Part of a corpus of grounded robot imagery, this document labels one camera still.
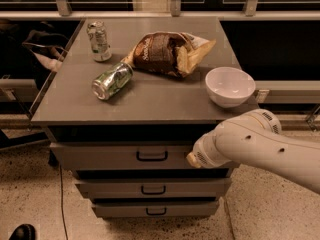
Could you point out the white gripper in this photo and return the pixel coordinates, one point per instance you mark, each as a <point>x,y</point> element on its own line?
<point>202,153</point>

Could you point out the grey top drawer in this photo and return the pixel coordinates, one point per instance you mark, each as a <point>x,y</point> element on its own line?
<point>94,156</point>

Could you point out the grey drawer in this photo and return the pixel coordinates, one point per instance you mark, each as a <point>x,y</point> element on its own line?
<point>94,156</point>
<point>153,188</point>
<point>156,209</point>

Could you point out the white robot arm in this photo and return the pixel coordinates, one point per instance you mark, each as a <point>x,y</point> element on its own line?
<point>254,139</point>

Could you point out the grey drawer cabinet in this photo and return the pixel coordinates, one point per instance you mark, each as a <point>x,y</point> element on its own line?
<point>149,110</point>

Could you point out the grey middle drawer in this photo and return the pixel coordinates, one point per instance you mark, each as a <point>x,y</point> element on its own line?
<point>153,188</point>

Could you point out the grey bottom drawer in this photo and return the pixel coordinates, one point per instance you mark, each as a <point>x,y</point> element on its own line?
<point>156,209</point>

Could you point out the white ceramic bowl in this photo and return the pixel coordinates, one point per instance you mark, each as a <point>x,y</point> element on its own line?
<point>229,87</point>

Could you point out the brown chip bag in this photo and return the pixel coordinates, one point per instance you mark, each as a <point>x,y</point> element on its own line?
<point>175,54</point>

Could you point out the upright crushed soda can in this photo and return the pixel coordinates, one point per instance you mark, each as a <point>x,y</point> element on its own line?
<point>97,35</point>

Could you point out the black shoe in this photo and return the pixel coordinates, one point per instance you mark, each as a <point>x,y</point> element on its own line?
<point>24,232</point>

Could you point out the metal window railing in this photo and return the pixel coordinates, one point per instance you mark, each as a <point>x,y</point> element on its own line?
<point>223,9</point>

